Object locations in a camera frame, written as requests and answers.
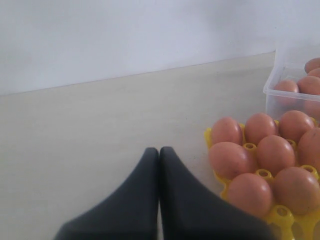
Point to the brown egg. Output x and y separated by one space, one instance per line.
309 85
297 189
274 154
259 126
229 160
226 129
294 124
287 85
311 106
250 193
315 72
312 64
308 149

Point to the yellow plastic egg tray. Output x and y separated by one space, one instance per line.
279 215

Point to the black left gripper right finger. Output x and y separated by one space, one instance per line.
190 211

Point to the clear plastic container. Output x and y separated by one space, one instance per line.
289 62

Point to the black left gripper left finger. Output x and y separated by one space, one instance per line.
129 213

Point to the brown egg top back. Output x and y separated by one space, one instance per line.
312 64

